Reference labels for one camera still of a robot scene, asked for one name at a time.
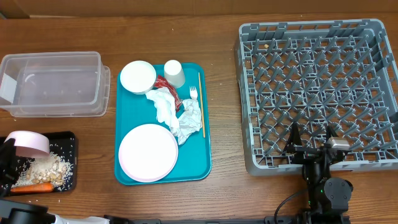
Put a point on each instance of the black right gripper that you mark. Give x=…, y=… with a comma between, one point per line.
x=295, y=145

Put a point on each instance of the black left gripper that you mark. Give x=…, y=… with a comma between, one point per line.
x=7, y=162

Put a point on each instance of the pink round bowl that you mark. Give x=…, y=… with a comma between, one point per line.
x=30, y=144

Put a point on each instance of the orange carrot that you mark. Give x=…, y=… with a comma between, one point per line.
x=33, y=189

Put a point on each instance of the white paper tissue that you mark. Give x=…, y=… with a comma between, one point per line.
x=189, y=121

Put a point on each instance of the white napkin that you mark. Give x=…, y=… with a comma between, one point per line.
x=164, y=103

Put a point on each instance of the red snack wrapper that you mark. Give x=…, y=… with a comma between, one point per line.
x=161, y=82

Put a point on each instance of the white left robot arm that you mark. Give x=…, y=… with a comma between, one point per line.
x=24, y=213

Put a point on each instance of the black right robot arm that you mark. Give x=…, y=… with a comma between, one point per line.
x=328, y=197

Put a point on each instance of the black food waste tray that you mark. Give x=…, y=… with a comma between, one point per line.
x=62, y=144

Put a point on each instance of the clear plastic waste bin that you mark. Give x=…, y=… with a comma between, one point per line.
x=55, y=84

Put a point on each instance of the rice and peanuts pile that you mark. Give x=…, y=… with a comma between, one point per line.
x=53, y=169

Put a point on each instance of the grey plastic dish rack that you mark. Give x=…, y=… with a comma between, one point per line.
x=317, y=73

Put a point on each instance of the teal plastic serving tray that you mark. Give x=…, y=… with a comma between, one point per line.
x=194, y=156

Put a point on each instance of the white plastic fork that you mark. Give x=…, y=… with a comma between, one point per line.
x=193, y=93

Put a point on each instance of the wooden chopstick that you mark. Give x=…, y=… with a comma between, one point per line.
x=201, y=106

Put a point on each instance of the large pink plate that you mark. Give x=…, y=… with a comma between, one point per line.
x=148, y=153

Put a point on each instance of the white paper cup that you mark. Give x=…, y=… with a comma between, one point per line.
x=173, y=72

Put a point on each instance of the white round bowl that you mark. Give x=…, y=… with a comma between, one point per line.
x=138, y=77

